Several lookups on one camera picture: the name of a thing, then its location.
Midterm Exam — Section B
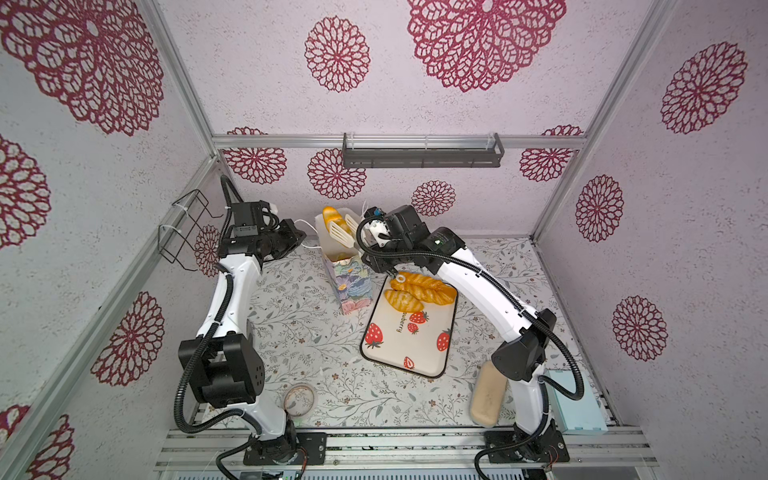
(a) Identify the white slotted spatula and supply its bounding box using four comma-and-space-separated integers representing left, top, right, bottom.
322, 207, 358, 249

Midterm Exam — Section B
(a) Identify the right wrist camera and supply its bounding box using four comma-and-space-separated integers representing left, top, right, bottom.
383, 205, 430, 251

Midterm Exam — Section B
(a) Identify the black rimmed white tray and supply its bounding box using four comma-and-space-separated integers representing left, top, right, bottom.
359, 274, 458, 379

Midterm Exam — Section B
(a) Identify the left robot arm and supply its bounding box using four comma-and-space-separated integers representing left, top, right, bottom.
173, 219, 306, 452

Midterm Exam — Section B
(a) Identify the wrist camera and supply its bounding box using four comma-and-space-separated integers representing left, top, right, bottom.
383, 205, 430, 251
231, 201, 271, 238

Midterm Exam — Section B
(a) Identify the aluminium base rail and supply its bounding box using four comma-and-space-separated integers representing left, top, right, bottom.
152, 427, 659, 478

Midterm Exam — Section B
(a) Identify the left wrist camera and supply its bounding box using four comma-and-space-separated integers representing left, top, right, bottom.
231, 201, 271, 238

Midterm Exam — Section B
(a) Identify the black wire wall basket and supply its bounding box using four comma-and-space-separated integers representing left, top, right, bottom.
155, 189, 222, 272

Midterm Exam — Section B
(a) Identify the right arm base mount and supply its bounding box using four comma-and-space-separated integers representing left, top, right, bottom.
484, 425, 570, 464

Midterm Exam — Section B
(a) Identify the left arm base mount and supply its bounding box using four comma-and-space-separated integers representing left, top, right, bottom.
243, 432, 328, 466

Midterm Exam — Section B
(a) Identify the long twisted bread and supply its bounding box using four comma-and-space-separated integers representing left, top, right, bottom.
390, 272, 457, 305

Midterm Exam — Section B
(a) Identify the clear tape roll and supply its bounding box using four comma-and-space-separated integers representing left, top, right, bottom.
283, 384, 317, 418

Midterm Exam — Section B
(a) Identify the floral paper bag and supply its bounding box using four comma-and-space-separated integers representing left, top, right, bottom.
298, 208, 373, 315

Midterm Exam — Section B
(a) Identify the mint green box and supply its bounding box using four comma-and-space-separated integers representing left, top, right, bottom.
547, 370, 608, 436

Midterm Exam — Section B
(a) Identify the striped bread roll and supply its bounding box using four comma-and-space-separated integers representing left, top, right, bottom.
322, 206, 352, 235
384, 289, 424, 313

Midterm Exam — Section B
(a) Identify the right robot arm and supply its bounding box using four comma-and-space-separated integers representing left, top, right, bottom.
356, 219, 585, 438

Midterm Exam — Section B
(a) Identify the beige oblong bread loaf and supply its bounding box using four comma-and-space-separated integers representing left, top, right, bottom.
469, 361, 508, 428

